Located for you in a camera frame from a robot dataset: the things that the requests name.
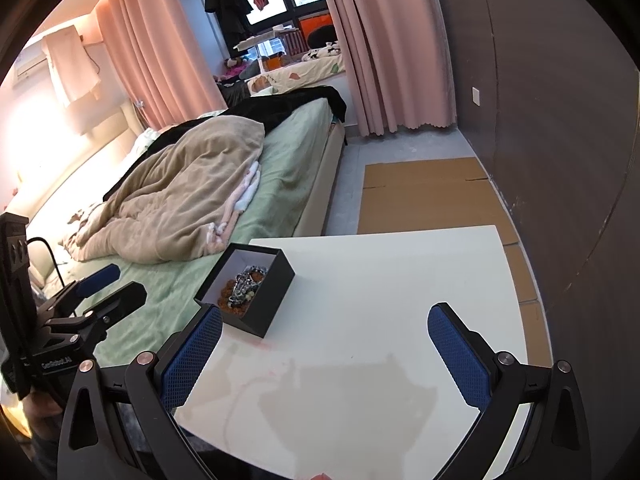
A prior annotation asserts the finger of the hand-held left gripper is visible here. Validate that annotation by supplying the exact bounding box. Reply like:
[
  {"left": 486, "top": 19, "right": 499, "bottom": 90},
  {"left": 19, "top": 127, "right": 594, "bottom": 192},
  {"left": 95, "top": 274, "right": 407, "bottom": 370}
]
[
  {"left": 75, "top": 281, "right": 147, "bottom": 344},
  {"left": 47, "top": 264, "right": 122, "bottom": 317}
]

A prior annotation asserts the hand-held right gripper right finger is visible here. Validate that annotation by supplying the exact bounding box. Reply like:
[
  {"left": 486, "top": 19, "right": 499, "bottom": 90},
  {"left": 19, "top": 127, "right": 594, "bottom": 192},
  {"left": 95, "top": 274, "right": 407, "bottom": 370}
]
[{"left": 426, "top": 302, "right": 593, "bottom": 480}]

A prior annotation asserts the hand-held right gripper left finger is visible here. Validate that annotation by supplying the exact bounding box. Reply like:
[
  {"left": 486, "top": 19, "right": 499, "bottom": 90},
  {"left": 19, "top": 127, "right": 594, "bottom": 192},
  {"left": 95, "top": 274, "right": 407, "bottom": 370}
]
[{"left": 56, "top": 304, "right": 224, "bottom": 480}]

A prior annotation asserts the brown bead bracelet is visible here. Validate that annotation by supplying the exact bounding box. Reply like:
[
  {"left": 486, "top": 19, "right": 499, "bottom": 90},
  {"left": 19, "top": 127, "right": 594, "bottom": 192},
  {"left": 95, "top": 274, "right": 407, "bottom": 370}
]
[{"left": 217, "top": 269, "right": 269, "bottom": 317}]

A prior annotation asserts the silver link chain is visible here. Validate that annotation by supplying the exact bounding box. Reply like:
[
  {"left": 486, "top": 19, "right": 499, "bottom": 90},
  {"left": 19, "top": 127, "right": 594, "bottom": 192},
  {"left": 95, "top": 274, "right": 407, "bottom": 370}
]
[{"left": 227, "top": 263, "right": 271, "bottom": 307}]

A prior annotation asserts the black jewelry box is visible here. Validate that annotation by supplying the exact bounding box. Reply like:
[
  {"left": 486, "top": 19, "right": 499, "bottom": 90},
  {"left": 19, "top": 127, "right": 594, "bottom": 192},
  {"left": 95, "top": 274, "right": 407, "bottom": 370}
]
[{"left": 193, "top": 243, "right": 296, "bottom": 339}]

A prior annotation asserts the beige blanket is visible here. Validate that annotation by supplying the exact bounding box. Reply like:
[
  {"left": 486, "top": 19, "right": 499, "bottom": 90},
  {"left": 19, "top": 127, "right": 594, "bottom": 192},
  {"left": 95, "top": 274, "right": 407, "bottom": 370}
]
[{"left": 62, "top": 116, "right": 266, "bottom": 264}]

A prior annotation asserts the pink and white cloth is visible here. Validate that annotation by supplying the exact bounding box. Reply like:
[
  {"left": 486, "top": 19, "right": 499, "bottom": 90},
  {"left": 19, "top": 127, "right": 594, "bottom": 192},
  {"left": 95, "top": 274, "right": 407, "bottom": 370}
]
[{"left": 207, "top": 161, "right": 263, "bottom": 255}]

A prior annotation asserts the flat cardboard sheet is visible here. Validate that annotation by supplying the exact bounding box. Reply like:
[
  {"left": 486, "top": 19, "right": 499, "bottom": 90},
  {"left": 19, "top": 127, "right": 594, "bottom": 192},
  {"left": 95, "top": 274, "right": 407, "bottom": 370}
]
[{"left": 356, "top": 156, "right": 552, "bottom": 356}]

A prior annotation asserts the white hanging towel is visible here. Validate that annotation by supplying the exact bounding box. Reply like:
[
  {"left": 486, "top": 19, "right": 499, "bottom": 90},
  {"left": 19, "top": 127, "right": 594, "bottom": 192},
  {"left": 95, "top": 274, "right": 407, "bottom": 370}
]
[{"left": 42, "top": 27, "right": 102, "bottom": 109}]

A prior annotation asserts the bed with green sheet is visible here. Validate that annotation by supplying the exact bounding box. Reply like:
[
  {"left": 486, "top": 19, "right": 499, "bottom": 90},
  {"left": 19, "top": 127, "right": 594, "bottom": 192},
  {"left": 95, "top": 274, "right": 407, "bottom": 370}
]
[{"left": 0, "top": 95, "right": 348, "bottom": 366}]

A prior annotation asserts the white air conditioner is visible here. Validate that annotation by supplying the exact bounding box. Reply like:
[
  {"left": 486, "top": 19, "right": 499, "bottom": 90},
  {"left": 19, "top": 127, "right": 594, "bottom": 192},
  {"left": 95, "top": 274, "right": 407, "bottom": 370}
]
[{"left": 12, "top": 40, "right": 52, "bottom": 80}]

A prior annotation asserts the pink curtain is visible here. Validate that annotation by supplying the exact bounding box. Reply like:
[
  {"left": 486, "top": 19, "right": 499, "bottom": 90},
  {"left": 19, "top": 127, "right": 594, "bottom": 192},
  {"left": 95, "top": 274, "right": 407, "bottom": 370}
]
[
  {"left": 319, "top": 0, "right": 459, "bottom": 137},
  {"left": 95, "top": 0, "right": 229, "bottom": 132}
]

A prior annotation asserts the pink plush toy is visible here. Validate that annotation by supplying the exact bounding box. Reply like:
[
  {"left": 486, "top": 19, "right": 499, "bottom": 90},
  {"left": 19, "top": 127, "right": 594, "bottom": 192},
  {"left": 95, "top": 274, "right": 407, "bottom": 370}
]
[{"left": 222, "top": 57, "right": 252, "bottom": 82}]

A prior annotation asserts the black cloth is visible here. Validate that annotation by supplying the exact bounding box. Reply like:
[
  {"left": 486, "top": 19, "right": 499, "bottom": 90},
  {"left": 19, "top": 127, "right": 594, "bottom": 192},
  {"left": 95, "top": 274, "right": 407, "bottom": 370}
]
[{"left": 100, "top": 86, "right": 347, "bottom": 202}]

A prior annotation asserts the floral quilt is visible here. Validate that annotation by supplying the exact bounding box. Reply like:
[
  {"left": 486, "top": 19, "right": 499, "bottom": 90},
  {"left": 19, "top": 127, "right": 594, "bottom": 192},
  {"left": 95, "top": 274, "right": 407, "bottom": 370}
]
[{"left": 247, "top": 52, "right": 347, "bottom": 95}]

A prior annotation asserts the black hanging garment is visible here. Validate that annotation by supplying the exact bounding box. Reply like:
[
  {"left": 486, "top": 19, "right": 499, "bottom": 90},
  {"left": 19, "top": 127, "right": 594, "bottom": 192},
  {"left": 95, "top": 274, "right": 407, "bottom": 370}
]
[{"left": 199, "top": 0, "right": 255, "bottom": 47}]

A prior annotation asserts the orange cushion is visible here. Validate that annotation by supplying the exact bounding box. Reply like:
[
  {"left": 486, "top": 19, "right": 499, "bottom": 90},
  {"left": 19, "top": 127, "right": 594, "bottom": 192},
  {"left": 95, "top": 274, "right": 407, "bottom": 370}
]
[{"left": 298, "top": 15, "right": 334, "bottom": 41}]

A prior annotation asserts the black cable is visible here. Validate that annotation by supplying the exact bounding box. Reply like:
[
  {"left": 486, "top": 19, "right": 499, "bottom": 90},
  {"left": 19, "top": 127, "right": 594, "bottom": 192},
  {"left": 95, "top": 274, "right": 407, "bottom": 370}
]
[{"left": 26, "top": 236, "right": 65, "bottom": 288}]

